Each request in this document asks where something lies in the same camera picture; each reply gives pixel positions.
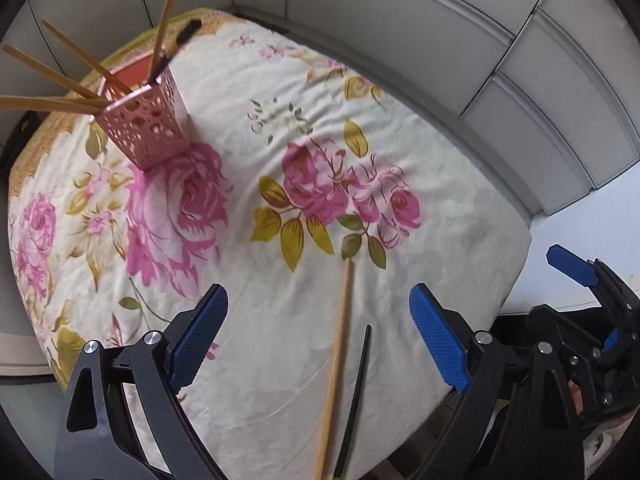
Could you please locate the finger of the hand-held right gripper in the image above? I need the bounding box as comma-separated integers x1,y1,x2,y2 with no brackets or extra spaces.
567,329,640,413
546,244,640,332

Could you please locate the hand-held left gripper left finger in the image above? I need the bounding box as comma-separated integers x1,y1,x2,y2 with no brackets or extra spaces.
52,283,229,480

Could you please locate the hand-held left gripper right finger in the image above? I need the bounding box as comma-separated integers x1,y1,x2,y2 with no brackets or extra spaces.
409,283,586,480

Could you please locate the black chopstick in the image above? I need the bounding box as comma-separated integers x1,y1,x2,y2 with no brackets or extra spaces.
148,17,203,83
332,325,373,465

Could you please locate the pink perforated utensil holder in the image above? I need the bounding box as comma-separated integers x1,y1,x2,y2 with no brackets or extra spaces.
95,57,193,171

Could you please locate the floral printed blanket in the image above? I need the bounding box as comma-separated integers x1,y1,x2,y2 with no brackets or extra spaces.
7,7,532,480

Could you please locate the black trash basket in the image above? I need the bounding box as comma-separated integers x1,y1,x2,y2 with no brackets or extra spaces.
2,110,41,161

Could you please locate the row of white cabinet doors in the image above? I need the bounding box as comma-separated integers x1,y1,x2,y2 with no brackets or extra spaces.
0,0,640,216

